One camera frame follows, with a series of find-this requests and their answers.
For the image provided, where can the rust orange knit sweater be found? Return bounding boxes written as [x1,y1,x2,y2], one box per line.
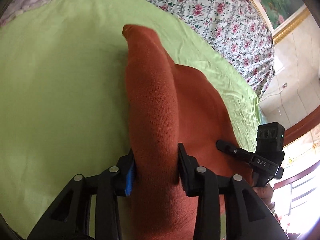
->
[123,25,252,239]

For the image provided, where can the person's right hand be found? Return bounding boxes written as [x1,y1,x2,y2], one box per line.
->
[253,183,276,211]

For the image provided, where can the light green bed sheet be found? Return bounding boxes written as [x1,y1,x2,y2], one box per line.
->
[1,0,260,237]

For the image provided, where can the rose floral bed cover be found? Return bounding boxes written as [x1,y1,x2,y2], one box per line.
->
[1,0,274,97]

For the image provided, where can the gold framed flower painting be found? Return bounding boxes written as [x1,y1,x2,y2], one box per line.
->
[250,0,310,44]

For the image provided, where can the black camera box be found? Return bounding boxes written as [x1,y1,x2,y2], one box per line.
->
[255,122,285,153]

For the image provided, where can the brown wooden door frame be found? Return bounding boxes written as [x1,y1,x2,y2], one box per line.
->
[284,106,320,146]

